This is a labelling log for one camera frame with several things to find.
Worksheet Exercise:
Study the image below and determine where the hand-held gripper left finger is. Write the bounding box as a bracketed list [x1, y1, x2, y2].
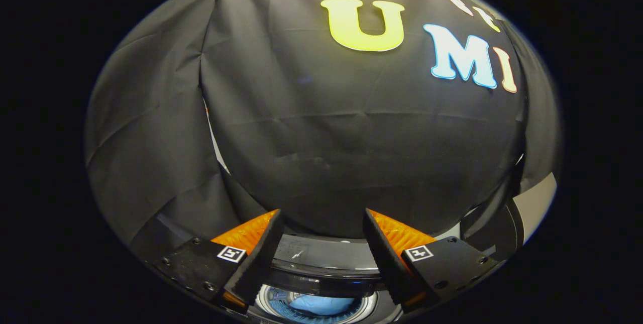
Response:
[151, 208, 284, 312]

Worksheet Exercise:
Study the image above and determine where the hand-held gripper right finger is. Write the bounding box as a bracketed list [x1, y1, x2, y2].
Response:
[363, 208, 500, 312]

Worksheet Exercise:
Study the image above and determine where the black backdrop cloth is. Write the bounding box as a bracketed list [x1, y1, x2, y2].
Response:
[84, 0, 561, 260]

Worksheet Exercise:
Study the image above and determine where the light blue polo shirt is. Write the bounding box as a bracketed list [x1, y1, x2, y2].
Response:
[287, 294, 357, 316]

